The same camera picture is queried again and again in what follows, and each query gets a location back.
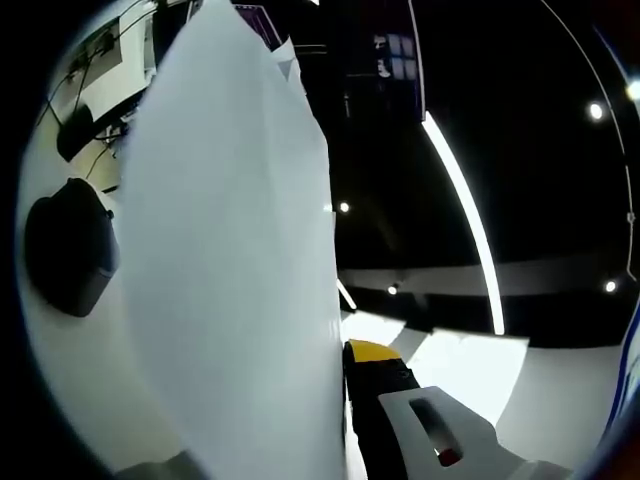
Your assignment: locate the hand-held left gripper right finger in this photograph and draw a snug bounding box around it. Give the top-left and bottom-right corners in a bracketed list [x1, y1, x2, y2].
[342, 338, 571, 480]

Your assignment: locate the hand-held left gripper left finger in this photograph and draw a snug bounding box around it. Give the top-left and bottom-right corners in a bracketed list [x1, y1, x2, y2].
[112, 449, 211, 480]

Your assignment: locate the white printing paper sheet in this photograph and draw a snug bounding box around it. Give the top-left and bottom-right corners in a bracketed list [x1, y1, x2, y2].
[407, 327, 531, 427]

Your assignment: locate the stack of printing papers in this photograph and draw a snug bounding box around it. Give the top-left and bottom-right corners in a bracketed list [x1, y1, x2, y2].
[119, 0, 351, 480]

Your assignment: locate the long ceiling light strip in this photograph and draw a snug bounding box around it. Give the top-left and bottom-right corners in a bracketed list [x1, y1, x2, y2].
[422, 112, 505, 336]
[337, 277, 357, 310]

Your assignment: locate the ceiling conduit pipe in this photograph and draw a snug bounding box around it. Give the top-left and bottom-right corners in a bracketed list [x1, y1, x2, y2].
[542, 0, 637, 281]

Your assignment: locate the black floor box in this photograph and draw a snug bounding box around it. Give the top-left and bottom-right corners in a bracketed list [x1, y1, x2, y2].
[56, 103, 95, 162]

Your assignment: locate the small white desk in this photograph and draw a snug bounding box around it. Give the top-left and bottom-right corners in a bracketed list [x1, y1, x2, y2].
[63, 9, 151, 132]

